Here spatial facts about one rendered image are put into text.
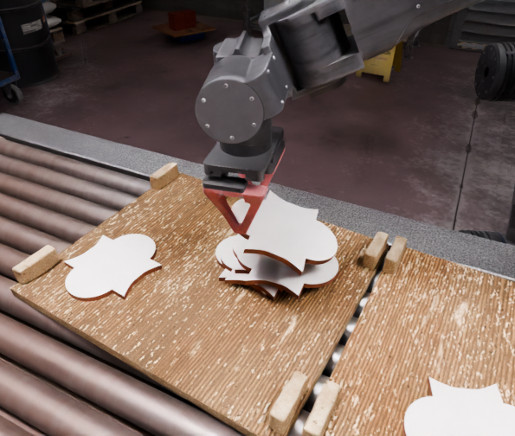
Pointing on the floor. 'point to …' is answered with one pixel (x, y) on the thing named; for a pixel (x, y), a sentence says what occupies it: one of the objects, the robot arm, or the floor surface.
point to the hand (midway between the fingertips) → (247, 210)
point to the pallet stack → (88, 11)
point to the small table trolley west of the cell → (8, 81)
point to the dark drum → (23, 55)
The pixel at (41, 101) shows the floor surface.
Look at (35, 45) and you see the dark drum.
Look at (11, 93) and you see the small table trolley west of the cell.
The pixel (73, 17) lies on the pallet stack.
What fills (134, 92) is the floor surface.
